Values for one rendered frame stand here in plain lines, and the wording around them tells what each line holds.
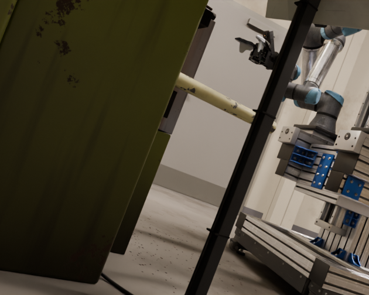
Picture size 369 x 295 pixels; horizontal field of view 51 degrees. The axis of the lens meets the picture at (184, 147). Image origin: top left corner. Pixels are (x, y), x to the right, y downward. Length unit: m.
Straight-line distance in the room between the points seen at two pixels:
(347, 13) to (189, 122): 3.11
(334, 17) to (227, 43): 3.19
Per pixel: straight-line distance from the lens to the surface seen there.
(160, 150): 1.41
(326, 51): 1.99
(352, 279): 1.74
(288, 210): 4.61
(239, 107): 1.27
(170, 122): 1.41
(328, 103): 2.29
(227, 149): 4.33
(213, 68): 4.28
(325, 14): 1.25
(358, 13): 1.22
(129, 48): 1.03
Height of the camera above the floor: 0.42
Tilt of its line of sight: 1 degrees up
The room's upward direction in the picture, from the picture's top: 21 degrees clockwise
